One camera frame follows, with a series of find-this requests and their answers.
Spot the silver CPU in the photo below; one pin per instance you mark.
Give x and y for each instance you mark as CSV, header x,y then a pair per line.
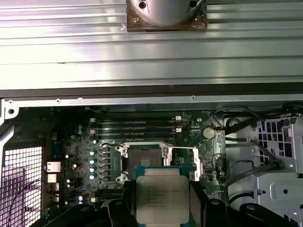
x,y
163,196

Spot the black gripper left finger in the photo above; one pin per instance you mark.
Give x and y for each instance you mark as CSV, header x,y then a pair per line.
x,y
129,205

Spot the metal socket cover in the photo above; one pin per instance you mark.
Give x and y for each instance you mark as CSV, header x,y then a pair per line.
x,y
197,163

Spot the green motherboard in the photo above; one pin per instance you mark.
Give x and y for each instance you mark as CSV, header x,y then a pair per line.
x,y
187,139

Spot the silver metal drive cage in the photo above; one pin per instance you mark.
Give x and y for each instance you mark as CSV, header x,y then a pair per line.
x,y
272,189

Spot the thin metal locking lever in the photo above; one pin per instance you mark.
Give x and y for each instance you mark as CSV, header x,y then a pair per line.
x,y
109,144

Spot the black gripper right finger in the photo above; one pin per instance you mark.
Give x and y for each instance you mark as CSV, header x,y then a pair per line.
x,y
198,205

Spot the RAM slot white clips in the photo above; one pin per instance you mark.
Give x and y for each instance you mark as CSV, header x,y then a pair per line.
x,y
132,129
132,118

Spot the black PC case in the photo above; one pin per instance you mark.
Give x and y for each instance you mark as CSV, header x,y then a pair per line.
x,y
142,100

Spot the RAM slot black clips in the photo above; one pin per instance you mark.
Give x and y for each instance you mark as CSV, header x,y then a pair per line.
x,y
132,123
132,135

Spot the CPU socket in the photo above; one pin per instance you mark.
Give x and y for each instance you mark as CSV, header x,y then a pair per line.
x,y
144,156

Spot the round coin battery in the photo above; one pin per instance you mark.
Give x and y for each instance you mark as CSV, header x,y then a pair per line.
x,y
208,133

